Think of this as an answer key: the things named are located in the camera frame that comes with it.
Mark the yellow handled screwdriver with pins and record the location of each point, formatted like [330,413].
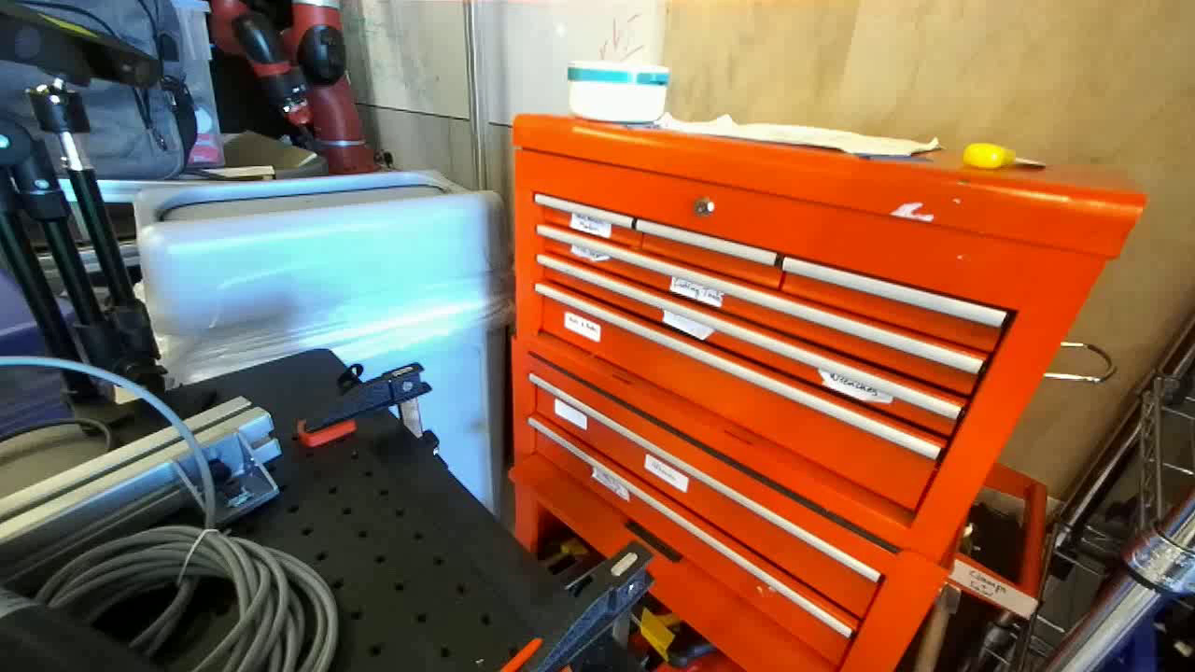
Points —
[999,159]

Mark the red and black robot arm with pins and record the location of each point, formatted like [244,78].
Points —
[303,72]

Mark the orange metal tool cabinet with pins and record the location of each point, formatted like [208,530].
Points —
[783,372]

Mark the black clamp with orange trigger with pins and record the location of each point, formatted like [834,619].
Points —
[338,419]

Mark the white and teal container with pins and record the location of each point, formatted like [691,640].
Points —
[616,93]

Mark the blue and orange bar clamp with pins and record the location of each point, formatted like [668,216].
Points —
[575,619]

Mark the black perforated breadboard table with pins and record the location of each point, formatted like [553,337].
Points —
[370,558]

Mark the white paper sheet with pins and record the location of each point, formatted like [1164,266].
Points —
[854,145]

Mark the translucent plastic storage bin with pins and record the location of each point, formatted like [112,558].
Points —
[384,266]

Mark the aluminium extrusion rail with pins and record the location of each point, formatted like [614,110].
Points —
[226,474]

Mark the chrome cabinet side handle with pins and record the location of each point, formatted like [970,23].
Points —
[1080,365]

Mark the black camera tripod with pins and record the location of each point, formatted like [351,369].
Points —
[110,327]

